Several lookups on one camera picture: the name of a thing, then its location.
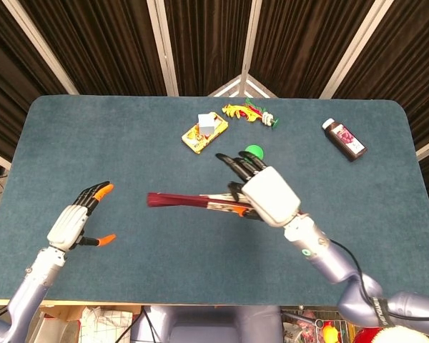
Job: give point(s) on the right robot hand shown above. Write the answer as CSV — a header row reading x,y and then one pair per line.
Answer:
x,y
271,196

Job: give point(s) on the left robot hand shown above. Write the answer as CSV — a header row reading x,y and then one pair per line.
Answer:
x,y
69,225

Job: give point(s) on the red ribbed paper folding fan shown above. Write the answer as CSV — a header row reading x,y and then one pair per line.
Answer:
x,y
178,201

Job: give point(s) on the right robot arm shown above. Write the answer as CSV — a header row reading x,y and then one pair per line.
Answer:
x,y
329,261

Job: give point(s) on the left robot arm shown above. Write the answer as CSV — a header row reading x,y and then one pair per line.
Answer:
x,y
32,286

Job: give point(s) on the green ball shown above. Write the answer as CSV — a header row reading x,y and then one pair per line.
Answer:
x,y
254,149

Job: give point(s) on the cardboard box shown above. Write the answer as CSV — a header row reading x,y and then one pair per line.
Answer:
x,y
68,311

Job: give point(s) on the red yellow feather shuttlecock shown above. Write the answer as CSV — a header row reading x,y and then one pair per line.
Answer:
x,y
239,111

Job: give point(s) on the brown bottle with white cap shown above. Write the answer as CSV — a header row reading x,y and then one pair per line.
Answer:
x,y
345,140

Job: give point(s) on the yellow orange snack box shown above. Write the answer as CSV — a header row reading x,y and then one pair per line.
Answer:
x,y
194,141

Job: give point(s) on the pale blue cube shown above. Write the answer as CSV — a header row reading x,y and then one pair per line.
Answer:
x,y
206,123

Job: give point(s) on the white checked cloth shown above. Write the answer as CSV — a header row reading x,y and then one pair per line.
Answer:
x,y
103,328

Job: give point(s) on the red patterned bag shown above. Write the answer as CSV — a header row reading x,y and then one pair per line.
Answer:
x,y
304,327

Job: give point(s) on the purple robot torso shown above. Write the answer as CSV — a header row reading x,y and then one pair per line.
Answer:
x,y
207,325

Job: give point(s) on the yellow toy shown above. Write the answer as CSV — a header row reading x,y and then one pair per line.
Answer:
x,y
330,334

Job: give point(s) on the brown pleated curtain panel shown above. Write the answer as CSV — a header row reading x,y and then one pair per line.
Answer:
x,y
7,71
300,43
103,46
414,71
207,43

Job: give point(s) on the red and white ball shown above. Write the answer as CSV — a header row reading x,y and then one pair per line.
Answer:
x,y
379,337

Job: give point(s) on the white partition base frame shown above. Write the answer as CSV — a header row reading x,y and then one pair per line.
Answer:
x,y
250,85

